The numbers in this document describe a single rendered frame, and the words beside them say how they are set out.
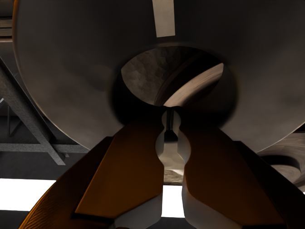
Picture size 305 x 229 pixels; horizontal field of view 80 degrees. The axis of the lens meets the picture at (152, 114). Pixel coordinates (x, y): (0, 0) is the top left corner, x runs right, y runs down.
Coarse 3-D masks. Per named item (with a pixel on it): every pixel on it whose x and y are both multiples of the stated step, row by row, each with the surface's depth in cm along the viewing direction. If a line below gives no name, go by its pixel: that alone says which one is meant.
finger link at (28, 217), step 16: (80, 160) 7; (96, 160) 7; (64, 176) 7; (80, 176) 7; (48, 192) 6; (64, 192) 6; (80, 192) 6; (32, 208) 6; (48, 208) 6; (64, 208) 6; (32, 224) 5; (48, 224) 5; (64, 224) 5; (80, 224) 5; (96, 224) 5; (112, 224) 5
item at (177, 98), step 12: (204, 60) 33; (216, 60) 31; (180, 72) 38; (192, 72) 34; (204, 72) 30; (216, 72) 30; (180, 84) 33; (192, 84) 32; (204, 84) 32; (168, 96) 35; (180, 96) 34; (192, 96) 34
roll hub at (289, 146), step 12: (300, 132) 27; (276, 144) 29; (288, 144) 29; (300, 144) 29; (264, 156) 33; (276, 156) 33; (288, 156) 33; (300, 156) 33; (276, 168) 33; (288, 168) 33; (300, 168) 36; (300, 180) 40
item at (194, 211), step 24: (192, 120) 10; (192, 144) 8; (216, 144) 8; (192, 168) 7; (216, 168) 7; (240, 168) 7; (192, 192) 6; (216, 192) 6; (240, 192) 6; (264, 192) 6; (192, 216) 6; (216, 216) 6; (240, 216) 5; (264, 216) 5
